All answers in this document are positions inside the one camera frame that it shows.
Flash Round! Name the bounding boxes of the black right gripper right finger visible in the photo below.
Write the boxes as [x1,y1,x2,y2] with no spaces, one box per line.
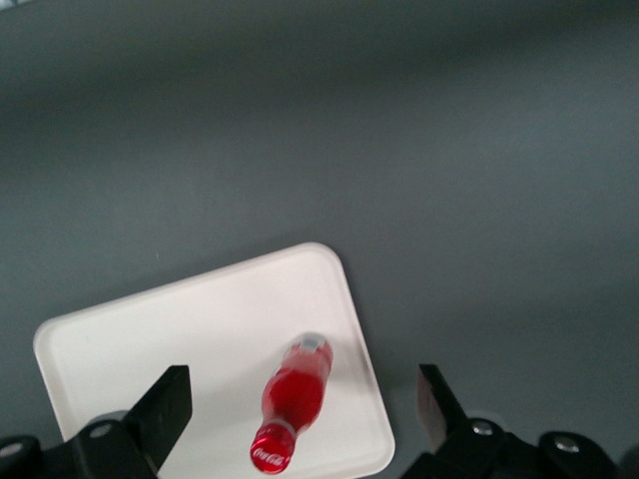
[398,363,543,479]

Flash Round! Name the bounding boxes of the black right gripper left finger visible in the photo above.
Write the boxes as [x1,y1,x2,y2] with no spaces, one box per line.
[69,364,194,479]

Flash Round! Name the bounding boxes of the red Coca-Cola bottle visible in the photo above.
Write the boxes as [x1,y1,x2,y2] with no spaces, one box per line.
[248,331,334,474]

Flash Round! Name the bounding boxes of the white rectangular tray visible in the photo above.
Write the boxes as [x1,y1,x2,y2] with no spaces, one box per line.
[32,241,396,479]

